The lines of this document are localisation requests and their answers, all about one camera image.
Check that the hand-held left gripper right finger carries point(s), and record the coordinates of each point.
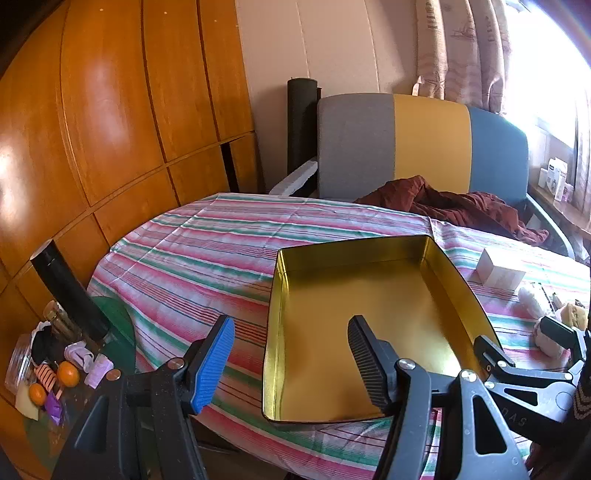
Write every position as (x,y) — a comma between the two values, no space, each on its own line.
(364,360)

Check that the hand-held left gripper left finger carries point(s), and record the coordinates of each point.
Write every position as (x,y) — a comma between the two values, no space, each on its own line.
(213,364)

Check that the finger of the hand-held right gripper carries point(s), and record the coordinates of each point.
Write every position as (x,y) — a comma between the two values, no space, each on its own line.
(491,355)
(561,334)

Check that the white cloth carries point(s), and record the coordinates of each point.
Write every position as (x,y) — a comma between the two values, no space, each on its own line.
(549,340)

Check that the yellow knitted sock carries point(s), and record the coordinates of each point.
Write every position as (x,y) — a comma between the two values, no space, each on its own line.
(572,314)

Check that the white plastic bag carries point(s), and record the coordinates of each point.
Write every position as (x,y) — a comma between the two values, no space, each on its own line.
(531,301)

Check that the gold metal tin tray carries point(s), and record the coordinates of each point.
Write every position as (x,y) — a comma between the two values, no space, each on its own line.
(360,286)

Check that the white and gold box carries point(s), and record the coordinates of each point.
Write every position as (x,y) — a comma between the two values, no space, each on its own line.
(498,272)

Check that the glass side table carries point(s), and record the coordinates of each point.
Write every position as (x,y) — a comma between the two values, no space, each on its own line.
(117,318)

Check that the pale purple packet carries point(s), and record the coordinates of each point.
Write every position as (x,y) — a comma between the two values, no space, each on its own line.
(99,371)

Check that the wooden window ledge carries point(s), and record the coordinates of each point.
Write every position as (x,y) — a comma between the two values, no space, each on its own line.
(568,212)

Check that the striped tablecloth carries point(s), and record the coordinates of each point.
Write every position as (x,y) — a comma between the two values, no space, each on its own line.
(207,240)

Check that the white sock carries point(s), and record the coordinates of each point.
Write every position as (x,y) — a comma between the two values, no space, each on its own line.
(81,355)

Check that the small pink box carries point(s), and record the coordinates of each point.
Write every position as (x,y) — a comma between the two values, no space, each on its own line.
(564,190)

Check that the orange fruit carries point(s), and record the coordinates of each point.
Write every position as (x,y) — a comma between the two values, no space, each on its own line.
(68,373)
(38,393)

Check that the maroon jacket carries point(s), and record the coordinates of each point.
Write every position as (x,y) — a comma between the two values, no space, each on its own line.
(461,207)

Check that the glass jar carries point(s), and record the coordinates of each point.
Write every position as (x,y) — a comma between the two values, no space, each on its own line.
(57,318)

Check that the white box with print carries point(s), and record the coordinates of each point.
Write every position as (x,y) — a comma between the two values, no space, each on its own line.
(555,170)

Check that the small purple packet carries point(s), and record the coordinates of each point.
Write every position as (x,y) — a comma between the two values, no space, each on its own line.
(53,408)

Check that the orange black striped sock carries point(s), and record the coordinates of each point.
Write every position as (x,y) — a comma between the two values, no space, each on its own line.
(46,376)

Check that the black thermos bottle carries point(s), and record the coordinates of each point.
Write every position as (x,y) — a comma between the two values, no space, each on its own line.
(64,286)

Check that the black cloth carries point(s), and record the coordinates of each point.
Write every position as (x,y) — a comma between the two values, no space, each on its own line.
(44,346)

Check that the pale yellow pad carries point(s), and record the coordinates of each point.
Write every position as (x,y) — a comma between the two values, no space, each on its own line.
(25,404)

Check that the clear glass dish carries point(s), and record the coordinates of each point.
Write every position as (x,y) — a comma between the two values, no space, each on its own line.
(18,364)

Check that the grey yellow blue chair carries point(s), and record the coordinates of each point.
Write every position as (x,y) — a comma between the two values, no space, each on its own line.
(355,138)

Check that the black rolled mat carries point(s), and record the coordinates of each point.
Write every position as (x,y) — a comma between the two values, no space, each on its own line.
(300,124)

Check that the wooden wardrobe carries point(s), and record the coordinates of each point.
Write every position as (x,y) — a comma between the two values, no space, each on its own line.
(115,92)

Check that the patterned beige curtain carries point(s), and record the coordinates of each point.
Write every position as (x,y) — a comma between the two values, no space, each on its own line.
(457,55)

